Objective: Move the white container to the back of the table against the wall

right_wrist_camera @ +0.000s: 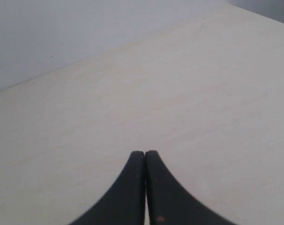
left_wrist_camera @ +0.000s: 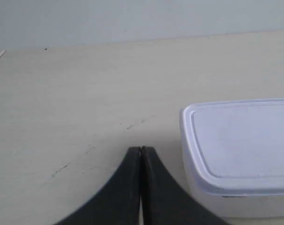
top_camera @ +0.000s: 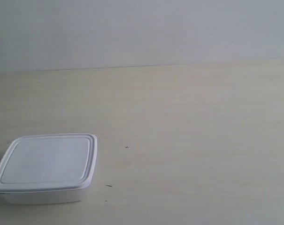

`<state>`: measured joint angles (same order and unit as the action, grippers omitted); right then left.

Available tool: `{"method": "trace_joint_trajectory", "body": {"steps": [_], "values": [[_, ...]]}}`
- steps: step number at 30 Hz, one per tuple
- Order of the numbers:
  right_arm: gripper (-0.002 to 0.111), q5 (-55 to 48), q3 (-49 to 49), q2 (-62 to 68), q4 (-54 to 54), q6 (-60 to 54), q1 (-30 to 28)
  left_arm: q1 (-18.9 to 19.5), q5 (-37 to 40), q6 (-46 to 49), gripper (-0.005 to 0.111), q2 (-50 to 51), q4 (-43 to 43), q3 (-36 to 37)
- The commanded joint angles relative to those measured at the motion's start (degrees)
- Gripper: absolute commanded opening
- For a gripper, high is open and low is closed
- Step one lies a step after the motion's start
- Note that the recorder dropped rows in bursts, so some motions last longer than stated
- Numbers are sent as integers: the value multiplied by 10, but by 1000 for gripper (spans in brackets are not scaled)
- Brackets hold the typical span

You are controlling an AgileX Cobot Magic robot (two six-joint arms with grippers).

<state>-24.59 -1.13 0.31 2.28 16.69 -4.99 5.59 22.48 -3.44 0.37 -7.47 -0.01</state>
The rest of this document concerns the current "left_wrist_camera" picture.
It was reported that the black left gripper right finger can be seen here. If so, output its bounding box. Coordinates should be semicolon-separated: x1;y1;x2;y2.
140;146;228;225

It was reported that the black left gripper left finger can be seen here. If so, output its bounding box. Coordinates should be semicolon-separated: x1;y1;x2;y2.
57;147;141;225

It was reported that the white lidded plastic container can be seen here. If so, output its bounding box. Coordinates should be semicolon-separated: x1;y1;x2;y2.
179;98;284;218

